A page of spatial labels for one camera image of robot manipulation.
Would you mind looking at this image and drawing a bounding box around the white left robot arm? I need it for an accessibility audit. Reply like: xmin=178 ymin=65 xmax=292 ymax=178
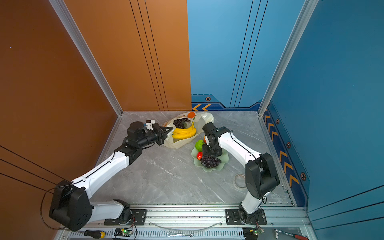
xmin=49 ymin=121 xmax=173 ymax=231

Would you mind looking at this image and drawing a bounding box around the green circuit board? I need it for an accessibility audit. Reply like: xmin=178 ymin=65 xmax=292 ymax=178
xmin=114 ymin=228 xmax=134 ymax=238

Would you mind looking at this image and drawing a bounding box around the cream plastic bag orange print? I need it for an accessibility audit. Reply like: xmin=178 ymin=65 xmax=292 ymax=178
xmin=163 ymin=112 xmax=215 ymax=149

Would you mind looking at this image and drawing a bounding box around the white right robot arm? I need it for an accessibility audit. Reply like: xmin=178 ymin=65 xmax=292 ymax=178
xmin=202 ymin=123 xmax=280 ymax=226

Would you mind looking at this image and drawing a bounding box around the yellow handled screwdriver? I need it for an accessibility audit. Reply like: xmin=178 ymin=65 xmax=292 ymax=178
xmin=84 ymin=230 xmax=106 ymax=239

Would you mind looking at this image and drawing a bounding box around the dark purple grape bunch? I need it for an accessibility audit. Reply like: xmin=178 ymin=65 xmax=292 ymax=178
xmin=200 ymin=157 xmax=222 ymax=169

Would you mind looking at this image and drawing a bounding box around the red handled tool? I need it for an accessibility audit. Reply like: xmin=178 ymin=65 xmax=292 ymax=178
xmin=274 ymin=229 xmax=309 ymax=240

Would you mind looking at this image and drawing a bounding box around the aluminium corner post right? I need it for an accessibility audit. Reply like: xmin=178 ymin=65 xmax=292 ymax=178
xmin=258 ymin=0 xmax=319 ymax=117

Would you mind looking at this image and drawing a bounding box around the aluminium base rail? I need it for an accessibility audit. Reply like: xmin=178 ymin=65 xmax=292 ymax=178
xmin=55 ymin=204 xmax=317 ymax=240

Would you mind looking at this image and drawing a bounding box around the small red fruit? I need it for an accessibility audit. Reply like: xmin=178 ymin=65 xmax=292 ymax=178
xmin=197 ymin=152 xmax=203 ymax=161

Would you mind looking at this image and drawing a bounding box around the light green fruit plate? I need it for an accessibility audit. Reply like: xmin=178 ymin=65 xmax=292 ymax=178
xmin=191 ymin=148 xmax=229 ymax=172

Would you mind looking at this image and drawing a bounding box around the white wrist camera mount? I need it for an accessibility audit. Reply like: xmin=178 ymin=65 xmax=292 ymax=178
xmin=146 ymin=120 xmax=156 ymax=130

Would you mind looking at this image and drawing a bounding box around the small circuit board right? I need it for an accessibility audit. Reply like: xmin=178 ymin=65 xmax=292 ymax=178
xmin=250 ymin=229 xmax=263 ymax=238

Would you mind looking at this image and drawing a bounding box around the yellow banana bunch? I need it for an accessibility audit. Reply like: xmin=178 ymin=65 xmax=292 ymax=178
xmin=172 ymin=122 xmax=197 ymax=140

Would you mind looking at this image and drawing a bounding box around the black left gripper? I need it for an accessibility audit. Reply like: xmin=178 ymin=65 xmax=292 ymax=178
xmin=137 ymin=124 xmax=173 ymax=150

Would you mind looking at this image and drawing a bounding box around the aluminium corner post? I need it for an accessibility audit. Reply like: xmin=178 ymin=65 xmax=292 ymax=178
xmin=49 ymin=0 xmax=123 ymax=117
xmin=258 ymin=0 xmax=319 ymax=117

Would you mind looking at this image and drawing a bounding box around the aluminium corner post left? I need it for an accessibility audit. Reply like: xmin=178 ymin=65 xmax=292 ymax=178
xmin=49 ymin=0 xmax=123 ymax=117

